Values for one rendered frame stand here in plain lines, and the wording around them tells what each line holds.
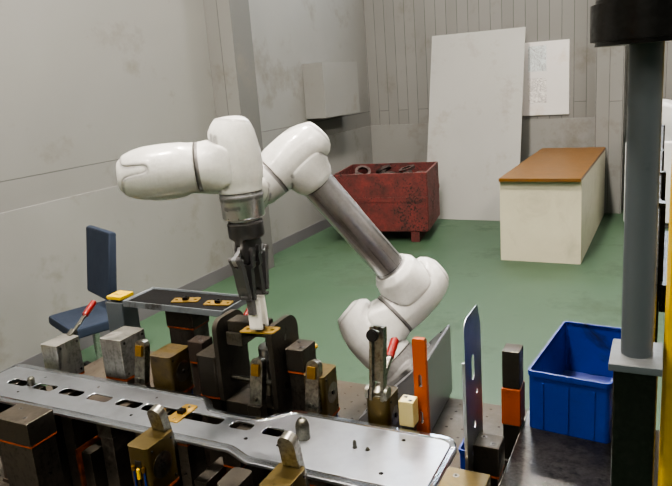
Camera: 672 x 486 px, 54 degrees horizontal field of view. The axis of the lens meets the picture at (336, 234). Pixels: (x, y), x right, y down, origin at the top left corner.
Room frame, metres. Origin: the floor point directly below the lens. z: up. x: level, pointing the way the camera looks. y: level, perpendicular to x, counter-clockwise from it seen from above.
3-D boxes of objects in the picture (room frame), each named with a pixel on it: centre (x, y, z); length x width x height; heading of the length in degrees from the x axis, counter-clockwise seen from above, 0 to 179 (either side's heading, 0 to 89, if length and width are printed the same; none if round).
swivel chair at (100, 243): (3.93, 1.53, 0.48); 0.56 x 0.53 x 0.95; 150
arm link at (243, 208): (1.35, 0.19, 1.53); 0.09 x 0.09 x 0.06
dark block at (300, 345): (1.58, 0.11, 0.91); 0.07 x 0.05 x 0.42; 153
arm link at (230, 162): (1.35, 0.21, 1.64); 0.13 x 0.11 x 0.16; 95
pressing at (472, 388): (1.15, -0.24, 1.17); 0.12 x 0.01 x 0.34; 153
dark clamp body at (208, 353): (1.70, 0.34, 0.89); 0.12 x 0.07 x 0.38; 153
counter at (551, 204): (6.74, -2.33, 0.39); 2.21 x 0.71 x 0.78; 152
